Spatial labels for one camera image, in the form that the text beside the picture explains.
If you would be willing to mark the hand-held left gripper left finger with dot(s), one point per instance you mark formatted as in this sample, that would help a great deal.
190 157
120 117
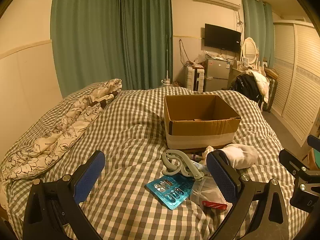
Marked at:
90 177

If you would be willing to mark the checked bed cover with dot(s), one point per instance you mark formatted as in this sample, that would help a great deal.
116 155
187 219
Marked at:
130 130

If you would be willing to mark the dark green suitcase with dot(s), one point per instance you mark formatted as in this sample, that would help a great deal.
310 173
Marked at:
271 95

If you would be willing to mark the plastic bag on fridge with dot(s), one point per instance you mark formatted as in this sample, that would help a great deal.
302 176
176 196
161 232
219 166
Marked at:
202 57

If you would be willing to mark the white padded jacket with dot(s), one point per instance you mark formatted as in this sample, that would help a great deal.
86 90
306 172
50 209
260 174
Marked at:
261 81

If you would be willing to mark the cardboard box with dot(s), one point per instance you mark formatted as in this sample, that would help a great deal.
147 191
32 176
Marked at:
200 131

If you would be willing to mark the red packet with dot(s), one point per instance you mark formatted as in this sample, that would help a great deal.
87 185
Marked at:
215 205

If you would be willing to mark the black wall television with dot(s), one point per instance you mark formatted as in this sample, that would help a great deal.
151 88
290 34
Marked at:
222 38

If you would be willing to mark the white pole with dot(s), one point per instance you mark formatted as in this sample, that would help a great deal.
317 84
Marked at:
167 57

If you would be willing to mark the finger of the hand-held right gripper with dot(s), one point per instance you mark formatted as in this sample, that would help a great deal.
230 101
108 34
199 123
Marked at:
307 177
315 142

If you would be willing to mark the green curtain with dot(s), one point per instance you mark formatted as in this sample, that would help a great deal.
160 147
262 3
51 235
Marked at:
85 35
147 35
255 20

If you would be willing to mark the silver fridge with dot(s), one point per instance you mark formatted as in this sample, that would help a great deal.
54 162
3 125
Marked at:
216 75

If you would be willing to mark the white louvered wardrobe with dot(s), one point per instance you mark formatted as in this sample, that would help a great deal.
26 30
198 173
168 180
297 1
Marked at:
297 80

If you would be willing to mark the blue blister pack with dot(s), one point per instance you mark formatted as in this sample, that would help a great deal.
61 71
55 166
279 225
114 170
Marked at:
170 190

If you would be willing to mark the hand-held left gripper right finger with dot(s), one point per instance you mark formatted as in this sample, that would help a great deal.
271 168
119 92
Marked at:
222 177

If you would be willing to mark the white suitcase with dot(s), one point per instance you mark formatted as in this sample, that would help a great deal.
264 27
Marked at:
193 78

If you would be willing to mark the white sock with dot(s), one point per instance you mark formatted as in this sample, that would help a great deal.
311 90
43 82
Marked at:
241 156

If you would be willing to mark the white dressing table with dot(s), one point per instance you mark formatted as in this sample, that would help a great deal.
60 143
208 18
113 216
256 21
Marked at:
237 68

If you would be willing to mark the wooden chair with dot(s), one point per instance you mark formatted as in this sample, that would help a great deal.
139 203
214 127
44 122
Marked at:
315 158

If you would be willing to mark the white cloth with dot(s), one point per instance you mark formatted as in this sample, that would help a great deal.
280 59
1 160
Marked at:
208 150

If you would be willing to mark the floral quilt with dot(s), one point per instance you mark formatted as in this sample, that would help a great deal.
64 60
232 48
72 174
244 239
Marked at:
62 130

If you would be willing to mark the oval white mirror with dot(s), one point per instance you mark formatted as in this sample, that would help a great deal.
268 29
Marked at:
250 50

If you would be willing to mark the clear plastic bag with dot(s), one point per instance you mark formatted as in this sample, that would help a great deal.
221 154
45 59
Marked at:
207 192

